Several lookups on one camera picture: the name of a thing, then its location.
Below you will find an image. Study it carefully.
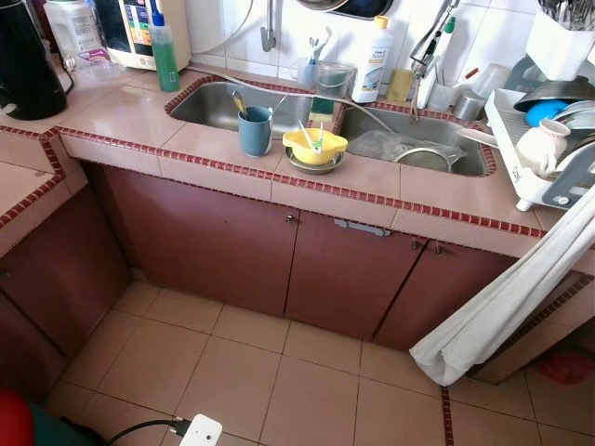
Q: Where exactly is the stainless steel sink basin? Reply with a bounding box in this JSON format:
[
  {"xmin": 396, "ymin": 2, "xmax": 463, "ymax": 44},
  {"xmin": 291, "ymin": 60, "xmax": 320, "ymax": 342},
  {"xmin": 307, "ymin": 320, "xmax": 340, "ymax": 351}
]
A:
[
  {"xmin": 335, "ymin": 102, "xmax": 499, "ymax": 177},
  {"xmin": 167, "ymin": 79, "xmax": 341, "ymax": 140}
]

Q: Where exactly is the white cloth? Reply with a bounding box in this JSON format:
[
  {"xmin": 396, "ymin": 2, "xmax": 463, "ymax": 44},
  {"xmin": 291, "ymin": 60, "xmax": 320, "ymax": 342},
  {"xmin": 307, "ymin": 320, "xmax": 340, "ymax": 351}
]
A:
[{"xmin": 409, "ymin": 184, "xmax": 595, "ymax": 388}]

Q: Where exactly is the blue cup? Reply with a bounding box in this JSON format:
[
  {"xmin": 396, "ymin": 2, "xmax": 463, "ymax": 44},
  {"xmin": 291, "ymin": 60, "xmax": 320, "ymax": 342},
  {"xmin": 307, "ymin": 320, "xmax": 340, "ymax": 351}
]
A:
[{"xmin": 238, "ymin": 105, "xmax": 275, "ymax": 158}]

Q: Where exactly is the clear toothbrush cup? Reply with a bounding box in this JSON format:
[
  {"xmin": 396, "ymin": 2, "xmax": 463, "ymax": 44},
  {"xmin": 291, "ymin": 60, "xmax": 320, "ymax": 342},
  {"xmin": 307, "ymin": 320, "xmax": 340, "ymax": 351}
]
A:
[{"xmin": 296, "ymin": 58, "xmax": 322, "ymax": 89}]

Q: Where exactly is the white dish rack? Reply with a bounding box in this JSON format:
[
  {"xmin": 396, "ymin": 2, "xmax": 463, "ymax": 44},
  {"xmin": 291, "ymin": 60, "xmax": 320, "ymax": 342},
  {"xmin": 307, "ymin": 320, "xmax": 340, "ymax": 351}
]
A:
[{"xmin": 483, "ymin": 88, "xmax": 595, "ymax": 213}]

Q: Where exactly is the dark green bag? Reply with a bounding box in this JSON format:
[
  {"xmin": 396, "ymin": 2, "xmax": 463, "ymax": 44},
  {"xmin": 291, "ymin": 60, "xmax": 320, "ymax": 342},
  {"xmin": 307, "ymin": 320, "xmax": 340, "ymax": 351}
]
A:
[{"xmin": 26, "ymin": 400, "xmax": 111, "ymax": 446}]

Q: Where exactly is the clear plastic bag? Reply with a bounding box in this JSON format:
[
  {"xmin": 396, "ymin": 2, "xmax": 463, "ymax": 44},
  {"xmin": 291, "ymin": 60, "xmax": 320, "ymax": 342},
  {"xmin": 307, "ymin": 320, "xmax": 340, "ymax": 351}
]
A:
[{"xmin": 353, "ymin": 128, "xmax": 443, "ymax": 166}]

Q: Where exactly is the white cutlery holder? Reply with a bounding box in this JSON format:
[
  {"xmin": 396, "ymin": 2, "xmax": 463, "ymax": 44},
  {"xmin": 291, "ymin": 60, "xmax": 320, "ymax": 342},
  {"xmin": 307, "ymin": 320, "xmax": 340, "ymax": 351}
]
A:
[{"xmin": 524, "ymin": 9, "xmax": 595, "ymax": 86}]

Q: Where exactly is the yellow plastic bowl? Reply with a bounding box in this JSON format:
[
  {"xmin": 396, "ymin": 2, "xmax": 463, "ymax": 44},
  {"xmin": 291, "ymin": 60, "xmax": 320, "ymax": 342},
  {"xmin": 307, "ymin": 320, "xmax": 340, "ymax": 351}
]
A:
[{"xmin": 282, "ymin": 126, "xmax": 350, "ymax": 167}]

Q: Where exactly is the grey wall tap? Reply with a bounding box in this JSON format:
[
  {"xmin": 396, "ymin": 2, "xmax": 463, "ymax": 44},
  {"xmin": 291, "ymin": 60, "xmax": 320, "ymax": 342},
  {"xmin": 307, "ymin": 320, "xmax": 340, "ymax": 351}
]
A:
[{"xmin": 260, "ymin": 0, "xmax": 279, "ymax": 53}]

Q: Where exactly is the white detergent bottle yellow cap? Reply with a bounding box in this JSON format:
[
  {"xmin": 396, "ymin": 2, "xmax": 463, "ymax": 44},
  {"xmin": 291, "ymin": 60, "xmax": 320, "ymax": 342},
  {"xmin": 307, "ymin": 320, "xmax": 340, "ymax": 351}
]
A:
[{"xmin": 351, "ymin": 16, "xmax": 395, "ymax": 104}]

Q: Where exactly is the blue bowl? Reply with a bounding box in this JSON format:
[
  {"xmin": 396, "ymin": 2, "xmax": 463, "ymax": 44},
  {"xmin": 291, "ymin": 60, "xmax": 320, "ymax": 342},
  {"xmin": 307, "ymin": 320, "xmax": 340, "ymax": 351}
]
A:
[{"xmin": 524, "ymin": 98, "xmax": 569, "ymax": 128}]

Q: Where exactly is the metal spoon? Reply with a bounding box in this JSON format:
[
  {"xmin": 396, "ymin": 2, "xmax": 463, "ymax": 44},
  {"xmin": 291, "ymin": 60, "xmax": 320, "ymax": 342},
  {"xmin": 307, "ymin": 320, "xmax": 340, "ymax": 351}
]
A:
[{"xmin": 231, "ymin": 90, "xmax": 252, "ymax": 120}]

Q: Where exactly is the brown cabinet door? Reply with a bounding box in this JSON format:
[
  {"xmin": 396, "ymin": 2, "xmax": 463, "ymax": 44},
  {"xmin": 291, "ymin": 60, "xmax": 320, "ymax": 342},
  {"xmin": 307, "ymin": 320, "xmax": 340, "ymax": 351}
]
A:
[
  {"xmin": 284, "ymin": 212, "xmax": 430, "ymax": 342},
  {"xmin": 0, "ymin": 186, "xmax": 132, "ymax": 356},
  {"xmin": 372, "ymin": 240, "xmax": 526, "ymax": 354},
  {"xmin": 88, "ymin": 163, "xmax": 303, "ymax": 319}
]

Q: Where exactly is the clear canister green-ringed lid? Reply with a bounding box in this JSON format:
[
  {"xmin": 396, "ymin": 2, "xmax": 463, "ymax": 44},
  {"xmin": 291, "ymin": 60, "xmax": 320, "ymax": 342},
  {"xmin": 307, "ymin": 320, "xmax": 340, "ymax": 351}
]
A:
[{"xmin": 44, "ymin": 0, "xmax": 105, "ymax": 64}]

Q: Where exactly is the steel cup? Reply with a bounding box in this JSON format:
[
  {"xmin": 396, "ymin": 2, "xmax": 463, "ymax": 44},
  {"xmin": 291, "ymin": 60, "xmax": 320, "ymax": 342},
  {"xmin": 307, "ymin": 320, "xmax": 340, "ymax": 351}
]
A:
[{"xmin": 453, "ymin": 89, "xmax": 486, "ymax": 123}]

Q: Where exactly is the yellow sponge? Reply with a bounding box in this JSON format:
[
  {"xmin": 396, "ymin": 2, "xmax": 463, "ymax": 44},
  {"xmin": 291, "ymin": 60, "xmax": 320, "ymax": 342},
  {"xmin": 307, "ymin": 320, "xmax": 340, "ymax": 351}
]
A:
[{"xmin": 389, "ymin": 69, "xmax": 416, "ymax": 103}]

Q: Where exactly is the black electric kettle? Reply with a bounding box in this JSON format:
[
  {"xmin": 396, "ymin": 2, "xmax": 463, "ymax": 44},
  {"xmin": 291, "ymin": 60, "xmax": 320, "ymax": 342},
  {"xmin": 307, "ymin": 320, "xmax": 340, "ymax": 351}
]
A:
[{"xmin": 0, "ymin": 0, "xmax": 69, "ymax": 122}]

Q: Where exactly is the white power cord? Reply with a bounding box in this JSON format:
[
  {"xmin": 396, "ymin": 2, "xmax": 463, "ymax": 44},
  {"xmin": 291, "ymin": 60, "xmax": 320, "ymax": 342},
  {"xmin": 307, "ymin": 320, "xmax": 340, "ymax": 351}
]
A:
[{"xmin": 191, "ymin": 0, "xmax": 257, "ymax": 59}]

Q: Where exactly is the red floor object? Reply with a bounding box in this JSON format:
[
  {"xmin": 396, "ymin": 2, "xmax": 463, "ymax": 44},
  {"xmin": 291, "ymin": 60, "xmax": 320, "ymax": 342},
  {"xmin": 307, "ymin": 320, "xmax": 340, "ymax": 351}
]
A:
[{"xmin": 539, "ymin": 351, "xmax": 595, "ymax": 387}]

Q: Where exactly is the green dish soap bottle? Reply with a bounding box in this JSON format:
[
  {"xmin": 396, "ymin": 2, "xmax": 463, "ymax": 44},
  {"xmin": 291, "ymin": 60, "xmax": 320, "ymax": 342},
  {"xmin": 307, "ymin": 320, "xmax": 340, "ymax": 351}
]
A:
[{"xmin": 149, "ymin": 9, "xmax": 182, "ymax": 93}]

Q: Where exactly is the steel mesh strainer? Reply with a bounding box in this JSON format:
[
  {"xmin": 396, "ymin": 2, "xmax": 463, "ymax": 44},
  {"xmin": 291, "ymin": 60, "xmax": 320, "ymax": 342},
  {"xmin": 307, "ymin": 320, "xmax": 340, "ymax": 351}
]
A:
[{"xmin": 394, "ymin": 146, "xmax": 463, "ymax": 175}]

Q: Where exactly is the stainless steel bowl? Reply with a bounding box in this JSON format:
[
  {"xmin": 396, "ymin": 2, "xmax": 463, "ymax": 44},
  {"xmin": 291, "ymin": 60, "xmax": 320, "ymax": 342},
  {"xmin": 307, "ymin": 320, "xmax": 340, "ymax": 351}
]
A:
[{"xmin": 284, "ymin": 147, "xmax": 348, "ymax": 177}]

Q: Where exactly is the beige water ionizer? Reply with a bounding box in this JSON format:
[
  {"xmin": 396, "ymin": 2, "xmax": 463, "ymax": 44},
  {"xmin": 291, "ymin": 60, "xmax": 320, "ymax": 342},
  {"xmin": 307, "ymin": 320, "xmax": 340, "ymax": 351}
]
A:
[{"xmin": 93, "ymin": 0, "xmax": 192, "ymax": 72}]

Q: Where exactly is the metal cabinet handle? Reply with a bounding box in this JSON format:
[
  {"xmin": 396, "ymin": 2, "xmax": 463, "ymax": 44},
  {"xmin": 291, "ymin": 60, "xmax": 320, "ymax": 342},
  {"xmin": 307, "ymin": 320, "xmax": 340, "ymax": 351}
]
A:
[{"xmin": 334, "ymin": 217, "xmax": 392, "ymax": 238}]

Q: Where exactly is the green scouring sponge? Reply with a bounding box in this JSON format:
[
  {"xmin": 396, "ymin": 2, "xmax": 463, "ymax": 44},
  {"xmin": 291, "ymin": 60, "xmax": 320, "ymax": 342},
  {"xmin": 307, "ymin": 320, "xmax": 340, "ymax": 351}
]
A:
[{"xmin": 310, "ymin": 97, "xmax": 337, "ymax": 127}]

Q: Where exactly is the black adapter cable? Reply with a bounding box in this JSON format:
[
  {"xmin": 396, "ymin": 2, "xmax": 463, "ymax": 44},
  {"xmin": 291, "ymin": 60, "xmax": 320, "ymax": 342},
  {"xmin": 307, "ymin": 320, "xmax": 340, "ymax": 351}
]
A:
[{"xmin": 104, "ymin": 418, "xmax": 193, "ymax": 445}]

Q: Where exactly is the hanging steel wok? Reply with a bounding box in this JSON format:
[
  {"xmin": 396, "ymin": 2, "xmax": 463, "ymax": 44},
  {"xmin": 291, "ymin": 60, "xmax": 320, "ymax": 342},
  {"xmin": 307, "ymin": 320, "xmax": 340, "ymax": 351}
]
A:
[{"xmin": 297, "ymin": 0, "xmax": 398, "ymax": 21}]

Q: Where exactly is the white ceramic jug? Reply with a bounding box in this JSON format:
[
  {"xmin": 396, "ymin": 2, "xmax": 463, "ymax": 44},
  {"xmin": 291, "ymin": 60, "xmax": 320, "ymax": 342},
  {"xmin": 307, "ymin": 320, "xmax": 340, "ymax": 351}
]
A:
[{"xmin": 515, "ymin": 118, "xmax": 571, "ymax": 179}]

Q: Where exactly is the steel dish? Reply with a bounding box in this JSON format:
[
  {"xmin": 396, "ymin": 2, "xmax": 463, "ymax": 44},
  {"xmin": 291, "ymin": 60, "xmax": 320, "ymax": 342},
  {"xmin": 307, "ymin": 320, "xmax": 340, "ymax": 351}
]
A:
[{"xmin": 514, "ymin": 77, "xmax": 595, "ymax": 114}]

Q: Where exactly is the white power adapter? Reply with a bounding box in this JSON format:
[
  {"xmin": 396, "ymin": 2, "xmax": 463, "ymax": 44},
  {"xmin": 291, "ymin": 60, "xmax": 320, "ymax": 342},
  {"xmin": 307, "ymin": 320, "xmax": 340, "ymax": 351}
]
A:
[{"xmin": 178, "ymin": 414, "xmax": 224, "ymax": 446}]

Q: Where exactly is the clear plastic handled container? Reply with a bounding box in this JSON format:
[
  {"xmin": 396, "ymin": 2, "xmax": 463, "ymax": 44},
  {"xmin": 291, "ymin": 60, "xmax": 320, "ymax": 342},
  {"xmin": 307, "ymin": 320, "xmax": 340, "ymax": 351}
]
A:
[{"xmin": 316, "ymin": 61, "xmax": 357, "ymax": 99}]

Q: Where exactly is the pale wooden spatula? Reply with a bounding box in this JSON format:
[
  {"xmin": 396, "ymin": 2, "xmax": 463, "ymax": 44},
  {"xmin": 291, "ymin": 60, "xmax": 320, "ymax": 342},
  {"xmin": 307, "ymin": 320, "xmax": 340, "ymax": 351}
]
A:
[{"xmin": 456, "ymin": 125, "xmax": 503, "ymax": 150}]

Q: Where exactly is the red round object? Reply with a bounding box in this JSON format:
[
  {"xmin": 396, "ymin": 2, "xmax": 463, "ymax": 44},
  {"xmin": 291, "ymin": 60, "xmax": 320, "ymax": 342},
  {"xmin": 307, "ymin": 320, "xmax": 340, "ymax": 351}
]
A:
[{"xmin": 0, "ymin": 388, "xmax": 35, "ymax": 446}]

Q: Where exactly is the chrome sink faucet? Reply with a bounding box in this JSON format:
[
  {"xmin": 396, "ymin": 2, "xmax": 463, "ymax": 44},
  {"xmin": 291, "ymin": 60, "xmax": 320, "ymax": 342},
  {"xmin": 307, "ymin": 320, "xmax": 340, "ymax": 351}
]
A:
[{"xmin": 409, "ymin": 0, "xmax": 463, "ymax": 117}]

